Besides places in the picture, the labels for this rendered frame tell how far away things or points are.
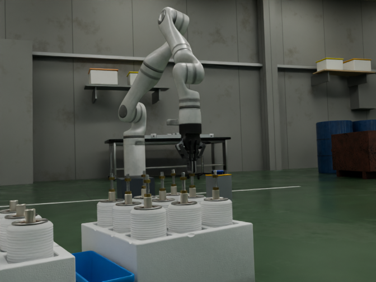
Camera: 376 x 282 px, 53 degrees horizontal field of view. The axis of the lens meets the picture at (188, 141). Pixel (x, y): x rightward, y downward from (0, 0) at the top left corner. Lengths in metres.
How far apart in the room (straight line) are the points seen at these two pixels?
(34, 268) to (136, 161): 0.84
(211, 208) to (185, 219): 0.11
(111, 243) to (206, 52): 7.66
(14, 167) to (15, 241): 6.14
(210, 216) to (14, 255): 0.53
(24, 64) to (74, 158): 1.93
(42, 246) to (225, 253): 0.50
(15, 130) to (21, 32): 2.00
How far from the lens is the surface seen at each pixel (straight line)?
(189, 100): 1.23
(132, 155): 1.61
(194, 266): 1.05
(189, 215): 1.06
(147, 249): 0.96
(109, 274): 1.06
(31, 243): 0.89
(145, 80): 1.55
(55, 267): 0.88
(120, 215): 1.10
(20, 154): 7.04
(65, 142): 7.66
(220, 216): 1.13
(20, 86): 7.36
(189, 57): 1.31
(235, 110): 8.58
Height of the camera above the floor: 0.39
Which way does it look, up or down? 2 degrees up
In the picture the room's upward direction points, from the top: 2 degrees counter-clockwise
